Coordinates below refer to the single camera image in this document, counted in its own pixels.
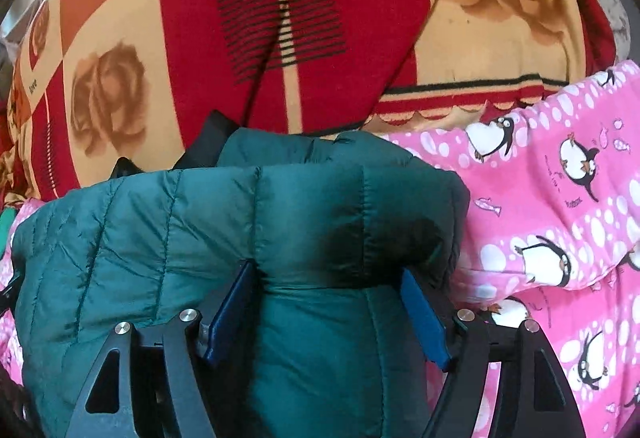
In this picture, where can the bright green cloth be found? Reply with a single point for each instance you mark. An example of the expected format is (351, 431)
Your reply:
(3, 225)

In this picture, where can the white lace cloth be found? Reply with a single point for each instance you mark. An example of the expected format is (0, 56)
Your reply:
(614, 2)

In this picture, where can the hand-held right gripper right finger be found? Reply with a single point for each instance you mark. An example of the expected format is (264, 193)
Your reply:
(422, 318)

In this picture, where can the green puffer jacket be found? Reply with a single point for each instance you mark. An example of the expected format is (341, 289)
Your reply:
(300, 218)

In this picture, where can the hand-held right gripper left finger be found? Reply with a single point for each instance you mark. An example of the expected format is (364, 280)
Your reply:
(230, 313)

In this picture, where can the red yellow rose blanket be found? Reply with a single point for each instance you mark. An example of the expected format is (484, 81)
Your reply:
(350, 17)

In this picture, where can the pink penguin print blanket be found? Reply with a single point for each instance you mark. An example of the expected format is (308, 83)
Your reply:
(550, 218)

